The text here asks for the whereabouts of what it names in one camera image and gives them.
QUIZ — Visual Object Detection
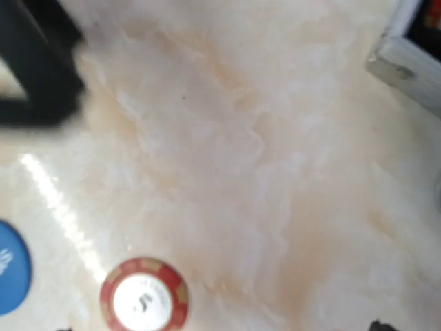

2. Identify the blue small blind button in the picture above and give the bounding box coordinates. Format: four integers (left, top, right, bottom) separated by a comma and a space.
0, 220, 32, 316

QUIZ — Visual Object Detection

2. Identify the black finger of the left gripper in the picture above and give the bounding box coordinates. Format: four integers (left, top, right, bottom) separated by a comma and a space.
1, 1, 85, 128

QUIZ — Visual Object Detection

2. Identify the red poker chip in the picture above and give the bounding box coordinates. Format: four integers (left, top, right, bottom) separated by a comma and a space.
99, 257, 190, 331

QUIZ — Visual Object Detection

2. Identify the aluminium poker chip case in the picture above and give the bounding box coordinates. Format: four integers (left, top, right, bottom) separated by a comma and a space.
366, 1, 440, 112

